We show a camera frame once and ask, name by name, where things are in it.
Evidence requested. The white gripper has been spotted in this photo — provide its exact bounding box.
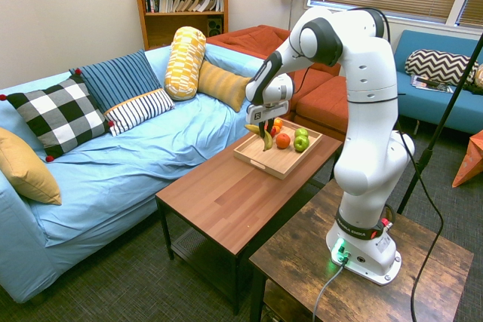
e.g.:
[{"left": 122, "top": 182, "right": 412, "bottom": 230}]
[{"left": 245, "top": 100, "right": 291, "bottom": 140}]

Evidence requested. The wooden serving tray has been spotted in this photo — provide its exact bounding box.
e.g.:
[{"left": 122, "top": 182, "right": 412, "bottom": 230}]
[{"left": 233, "top": 118, "right": 324, "bottom": 181}]

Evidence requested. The mustard striped cushion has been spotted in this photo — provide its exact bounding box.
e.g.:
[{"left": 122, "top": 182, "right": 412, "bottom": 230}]
[{"left": 196, "top": 60, "right": 253, "bottom": 113}]

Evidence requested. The orange sectional sofa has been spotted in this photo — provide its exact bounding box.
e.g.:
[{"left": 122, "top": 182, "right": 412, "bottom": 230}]
[{"left": 205, "top": 24, "right": 350, "bottom": 136}]

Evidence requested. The wooden coffee table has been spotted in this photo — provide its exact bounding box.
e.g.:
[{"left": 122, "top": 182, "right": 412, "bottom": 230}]
[{"left": 155, "top": 125, "right": 343, "bottom": 316}]

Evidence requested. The yellow white patterned bolster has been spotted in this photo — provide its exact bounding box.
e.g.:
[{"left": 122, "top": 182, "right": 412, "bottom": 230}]
[{"left": 164, "top": 26, "right": 208, "bottom": 102}]

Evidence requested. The small black speaker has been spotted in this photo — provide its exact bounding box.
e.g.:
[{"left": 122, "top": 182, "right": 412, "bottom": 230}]
[{"left": 206, "top": 15, "right": 224, "bottom": 38}]

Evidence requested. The white navy striped pillow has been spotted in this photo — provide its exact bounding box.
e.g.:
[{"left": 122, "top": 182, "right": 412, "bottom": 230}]
[{"left": 103, "top": 87, "right": 176, "bottom": 137}]

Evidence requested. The wooden bookshelf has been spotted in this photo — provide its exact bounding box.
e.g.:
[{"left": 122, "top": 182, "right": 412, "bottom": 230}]
[{"left": 129, "top": 0, "right": 232, "bottom": 52}]

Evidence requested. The row of books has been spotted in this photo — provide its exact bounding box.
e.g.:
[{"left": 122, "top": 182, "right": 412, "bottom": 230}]
[{"left": 141, "top": 0, "right": 225, "bottom": 14}]

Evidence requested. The light blue sofa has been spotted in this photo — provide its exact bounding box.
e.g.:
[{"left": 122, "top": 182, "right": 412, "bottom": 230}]
[{"left": 0, "top": 41, "right": 265, "bottom": 305}]

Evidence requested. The blue striped pillow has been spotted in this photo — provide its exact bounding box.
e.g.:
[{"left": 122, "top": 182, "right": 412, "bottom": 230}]
[{"left": 68, "top": 48, "right": 164, "bottom": 114}]

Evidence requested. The dark rustic wood table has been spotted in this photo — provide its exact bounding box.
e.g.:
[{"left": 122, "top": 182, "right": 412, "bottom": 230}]
[{"left": 248, "top": 178, "right": 475, "bottom": 322}]

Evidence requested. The teal blue couch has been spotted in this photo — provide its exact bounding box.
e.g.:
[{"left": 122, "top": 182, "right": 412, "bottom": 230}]
[{"left": 392, "top": 29, "right": 483, "bottom": 135}]

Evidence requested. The magazine stack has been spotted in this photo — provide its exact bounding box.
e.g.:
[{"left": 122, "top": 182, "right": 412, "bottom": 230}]
[{"left": 410, "top": 74, "right": 454, "bottom": 94}]

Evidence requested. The black white chevron bolster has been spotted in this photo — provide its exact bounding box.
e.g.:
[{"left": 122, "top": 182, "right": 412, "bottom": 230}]
[{"left": 405, "top": 48, "right": 480, "bottom": 87}]

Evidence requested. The black white checkered pillow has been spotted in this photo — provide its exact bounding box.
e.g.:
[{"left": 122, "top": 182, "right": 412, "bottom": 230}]
[{"left": 0, "top": 72, "right": 115, "bottom": 164}]

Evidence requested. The orange paper star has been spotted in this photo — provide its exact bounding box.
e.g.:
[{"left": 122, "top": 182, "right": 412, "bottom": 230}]
[{"left": 451, "top": 133, "right": 483, "bottom": 189}]

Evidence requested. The plain mustard pillow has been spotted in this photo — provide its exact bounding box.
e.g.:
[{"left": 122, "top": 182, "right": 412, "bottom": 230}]
[{"left": 0, "top": 127, "right": 63, "bottom": 207}]

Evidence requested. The grey power cable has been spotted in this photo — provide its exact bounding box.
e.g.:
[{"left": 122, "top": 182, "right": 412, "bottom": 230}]
[{"left": 310, "top": 260, "right": 346, "bottom": 322}]

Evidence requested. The black camera stand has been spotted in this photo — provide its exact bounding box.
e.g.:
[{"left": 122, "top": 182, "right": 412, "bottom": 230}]
[{"left": 395, "top": 31, "right": 483, "bottom": 216}]

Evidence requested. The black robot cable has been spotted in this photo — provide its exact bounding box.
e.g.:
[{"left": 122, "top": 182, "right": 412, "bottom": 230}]
[{"left": 392, "top": 121, "right": 445, "bottom": 322}]

